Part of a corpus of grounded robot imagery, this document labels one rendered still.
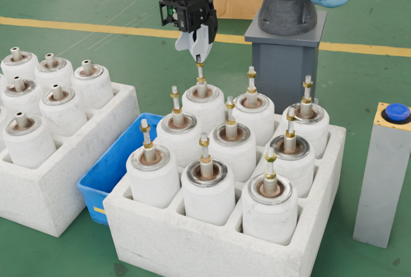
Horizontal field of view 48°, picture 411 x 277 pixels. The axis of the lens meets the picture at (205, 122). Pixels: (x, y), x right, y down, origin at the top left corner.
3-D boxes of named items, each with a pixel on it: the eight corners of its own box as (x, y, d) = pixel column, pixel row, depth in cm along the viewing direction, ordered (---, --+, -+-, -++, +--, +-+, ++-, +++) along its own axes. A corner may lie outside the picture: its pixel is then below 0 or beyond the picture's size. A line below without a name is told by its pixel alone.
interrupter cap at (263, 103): (255, 118, 96) (255, 115, 96) (227, 106, 100) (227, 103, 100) (276, 102, 100) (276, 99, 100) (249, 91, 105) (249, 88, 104)
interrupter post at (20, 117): (23, 121, 101) (19, 109, 99) (32, 124, 100) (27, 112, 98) (15, 128, 99) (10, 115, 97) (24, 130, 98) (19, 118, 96)
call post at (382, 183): (358, 216, 105) (378, 103, 87) (390, 225, 102) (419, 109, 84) (351, 240, 100) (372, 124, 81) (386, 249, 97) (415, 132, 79)
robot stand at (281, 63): (259, 96, 148) (259, 7, 130) (318, 103, 142) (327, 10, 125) (245, 131, 133) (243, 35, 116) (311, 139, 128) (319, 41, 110)
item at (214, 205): (233, 260, 89) (230, 193, 79) (185, 255, 91) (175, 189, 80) (238, 222, 97) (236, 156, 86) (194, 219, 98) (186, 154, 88)
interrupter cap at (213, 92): (197, 83, 109) (197, 81, 108) (225, 90, 105) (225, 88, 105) (179, 99, 104) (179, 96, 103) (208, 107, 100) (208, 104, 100)
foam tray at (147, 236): (195, 151, 128) (189, 96, 117) (338, 185, 113) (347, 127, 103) (118, 260, 100) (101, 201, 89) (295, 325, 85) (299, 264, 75)
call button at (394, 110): (386, 109, 85) (388, 100, 84) (409, 114, 83) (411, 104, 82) (383, 121, 82) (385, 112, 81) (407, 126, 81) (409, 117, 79)
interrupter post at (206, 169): (213, 178, 82) (211, 165, 80) (199, 178, 83) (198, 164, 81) (214, 169, 84) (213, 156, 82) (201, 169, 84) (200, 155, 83)
